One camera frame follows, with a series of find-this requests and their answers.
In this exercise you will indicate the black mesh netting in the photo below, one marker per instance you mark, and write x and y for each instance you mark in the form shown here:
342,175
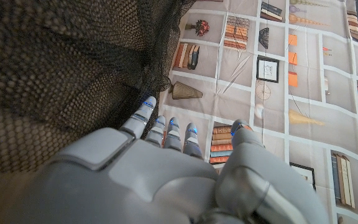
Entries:
57,71

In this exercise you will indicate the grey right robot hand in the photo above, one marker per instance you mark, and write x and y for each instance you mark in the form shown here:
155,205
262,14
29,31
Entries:
154,186

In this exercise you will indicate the printed bookshelf backdrop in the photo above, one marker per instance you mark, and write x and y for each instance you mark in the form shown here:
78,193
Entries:
275,93

